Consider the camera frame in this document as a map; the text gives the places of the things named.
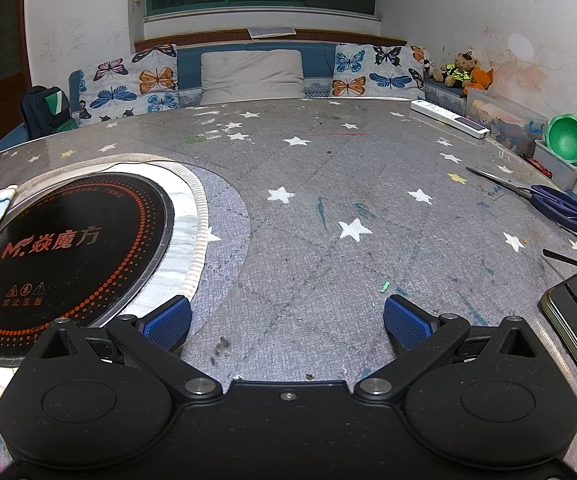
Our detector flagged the small butterfly print cushion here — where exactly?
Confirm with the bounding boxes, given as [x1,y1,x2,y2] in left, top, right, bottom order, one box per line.
[331,44,426,101]

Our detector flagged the blue handled scissors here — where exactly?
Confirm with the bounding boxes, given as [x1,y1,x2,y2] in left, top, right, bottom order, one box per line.
[465,166,577,235]

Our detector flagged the green bowl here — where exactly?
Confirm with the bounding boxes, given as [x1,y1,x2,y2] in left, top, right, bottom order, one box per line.
[545,114,577,167]

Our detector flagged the dark backpack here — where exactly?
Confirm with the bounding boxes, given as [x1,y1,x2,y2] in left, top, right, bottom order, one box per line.
[21,86,76,138]

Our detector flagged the black round induction cooker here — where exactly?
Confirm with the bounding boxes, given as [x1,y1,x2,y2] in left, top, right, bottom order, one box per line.
[0,172,175,361]

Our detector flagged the clear plastic storage box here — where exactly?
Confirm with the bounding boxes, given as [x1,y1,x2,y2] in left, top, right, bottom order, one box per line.
[465,89,550,158]

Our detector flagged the orange plush toy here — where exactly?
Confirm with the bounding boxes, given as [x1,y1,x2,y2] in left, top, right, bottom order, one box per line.
[463,67,494,98]

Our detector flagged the blue sofa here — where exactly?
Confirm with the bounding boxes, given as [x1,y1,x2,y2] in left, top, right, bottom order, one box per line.
[0,40,469,156]

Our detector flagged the beige pillow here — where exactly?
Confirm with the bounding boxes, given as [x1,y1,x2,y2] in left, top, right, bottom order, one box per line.
[200,50,304,106]

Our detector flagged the teddy bear with green vest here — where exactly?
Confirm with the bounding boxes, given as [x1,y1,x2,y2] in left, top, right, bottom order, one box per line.
[441,47,479,88]

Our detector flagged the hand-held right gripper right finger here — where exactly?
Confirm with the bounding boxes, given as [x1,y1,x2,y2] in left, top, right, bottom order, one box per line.
[354,294,544,403]

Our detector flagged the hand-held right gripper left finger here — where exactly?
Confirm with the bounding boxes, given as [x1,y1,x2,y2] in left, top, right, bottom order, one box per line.
[38,295,224,403]

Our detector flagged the grey book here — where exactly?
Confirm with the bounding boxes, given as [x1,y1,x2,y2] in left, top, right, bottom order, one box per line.
[248,26,299,41]

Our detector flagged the white power strip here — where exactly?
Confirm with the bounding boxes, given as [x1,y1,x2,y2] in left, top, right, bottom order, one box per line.
[411,100,490,140]

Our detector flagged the large butterfly print cushion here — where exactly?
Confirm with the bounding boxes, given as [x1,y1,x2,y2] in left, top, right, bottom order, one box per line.
[76,44,180,126]

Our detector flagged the white plastic bin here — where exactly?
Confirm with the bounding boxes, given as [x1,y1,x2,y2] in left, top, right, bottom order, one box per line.
[533,139,577,192]

